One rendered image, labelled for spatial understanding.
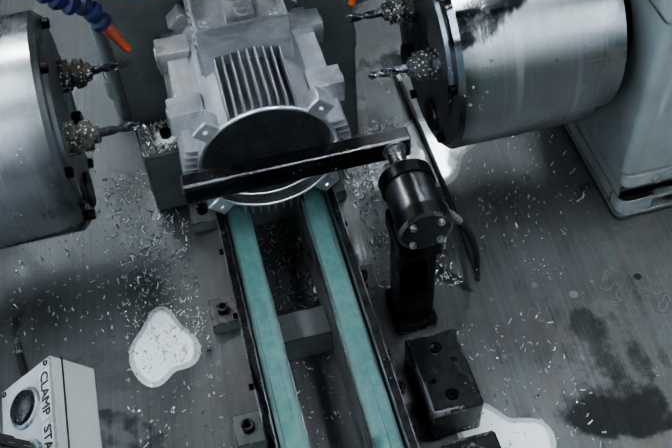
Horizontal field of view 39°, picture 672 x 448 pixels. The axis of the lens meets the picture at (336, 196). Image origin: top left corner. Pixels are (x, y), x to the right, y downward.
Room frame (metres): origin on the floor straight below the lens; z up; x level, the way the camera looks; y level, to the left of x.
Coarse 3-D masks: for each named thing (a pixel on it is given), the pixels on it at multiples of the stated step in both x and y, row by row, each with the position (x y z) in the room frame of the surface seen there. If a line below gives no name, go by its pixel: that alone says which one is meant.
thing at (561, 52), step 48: (432, 0) 0.81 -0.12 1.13; (480, 0) 0.79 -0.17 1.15; (528, 0) 0.79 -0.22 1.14; (576, 0) 0.79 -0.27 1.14; (432, 48) 0.79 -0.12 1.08; (480, 48) 0.75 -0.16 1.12; (528, 48) 0.75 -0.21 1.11; (576, 48) 0.76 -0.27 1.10; (624, 48) 0.77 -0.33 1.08; (432, 96) 0.80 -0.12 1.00; (480, 96) 0.73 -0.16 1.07; (528, 96) 0.73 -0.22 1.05; (576, 96) 0.74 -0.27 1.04
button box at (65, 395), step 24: (48, 360) 0.43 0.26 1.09; (24, 384) 0.42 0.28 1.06; (48, 384) 0.40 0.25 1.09; (72, 384) 0.41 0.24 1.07; (48, 408) 0.38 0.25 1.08; (72, 408) 0.39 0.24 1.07; (96, 408) 0.40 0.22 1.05; (24, 432) 0.37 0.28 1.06; (48, 432) 0.36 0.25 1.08; (72, 432) 0.36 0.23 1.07; (96, 432) 0.37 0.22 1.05
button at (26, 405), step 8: (24, 392) 0.40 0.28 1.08; (32, 392) 0.40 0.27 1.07; (16, 400) 0.40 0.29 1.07; (24, 400) 0.39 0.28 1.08; (32, 400) 0.39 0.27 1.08; (16, 408) 0.39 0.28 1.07; (24, 408) 0.39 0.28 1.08; (32, 408) 0.39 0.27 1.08; (16, 416) 0.38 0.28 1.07; (24, 416) 0.38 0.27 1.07; (16, 424) 0.38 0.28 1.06
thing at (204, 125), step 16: (288, 0) 0.89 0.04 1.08; (176, 16) 0.86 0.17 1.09; (304, 96) 0.73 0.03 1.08; (320, 96) 0.72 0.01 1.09; (208, 112) 0.71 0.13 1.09; (320, 112) 0.71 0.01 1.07; (192, 128) 0.70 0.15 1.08; (208, 128) 0.69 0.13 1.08; (336, 176) 0.72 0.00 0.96; (224, 208) 0.69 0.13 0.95
